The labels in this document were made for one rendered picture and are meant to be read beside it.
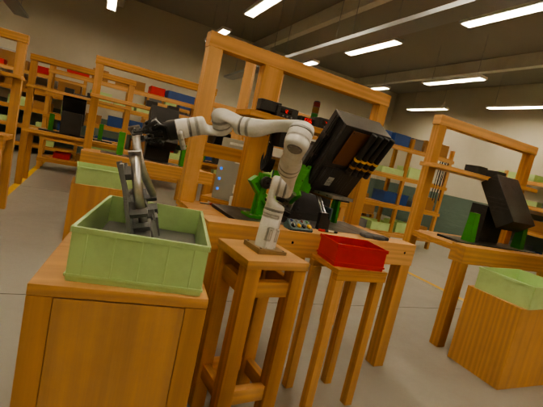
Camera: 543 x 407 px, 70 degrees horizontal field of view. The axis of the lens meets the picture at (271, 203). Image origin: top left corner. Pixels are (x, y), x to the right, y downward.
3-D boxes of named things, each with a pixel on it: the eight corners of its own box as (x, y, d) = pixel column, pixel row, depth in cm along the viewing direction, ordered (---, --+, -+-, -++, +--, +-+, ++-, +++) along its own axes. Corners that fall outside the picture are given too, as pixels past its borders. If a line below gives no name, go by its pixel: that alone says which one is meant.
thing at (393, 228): (430, 249, 850) (458, 148, 823) (339, 238, 744) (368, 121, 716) (412, 242, 899) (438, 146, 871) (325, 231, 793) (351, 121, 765)
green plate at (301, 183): (306, 201, 243) (320, 171, 243) (296, 196, 239) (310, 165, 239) (296, 197, 253) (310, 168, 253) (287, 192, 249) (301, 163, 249)
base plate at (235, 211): (380, 239, 266) (380, 237, 266) (234, 222, 214) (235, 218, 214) (343, 224, 303) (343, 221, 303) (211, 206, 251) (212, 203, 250)
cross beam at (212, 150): (351, 185, 316) (354, 174, 314) (199, 154, 254) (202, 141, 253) (347, 184, 320) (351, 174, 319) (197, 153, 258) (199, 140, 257)
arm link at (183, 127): (176, 135, 137) (194, 132, 138) (173, 113, 143) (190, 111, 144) (181, 152, 145) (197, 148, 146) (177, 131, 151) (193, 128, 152)
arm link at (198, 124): (191, 134, 152) (187, 114, 146) (230, 128, 154) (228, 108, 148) (193, 144, 147) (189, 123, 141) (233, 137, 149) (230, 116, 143)
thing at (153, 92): (183, 191, 905) (201, 96, 878) (35, 168, 774) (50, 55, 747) (178, 187, 953) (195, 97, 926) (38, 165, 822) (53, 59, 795)
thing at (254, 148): (358, 225, 316) (388, 106, 304) (179, 200, 245) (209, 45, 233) (351, 222, 324) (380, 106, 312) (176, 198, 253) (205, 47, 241)
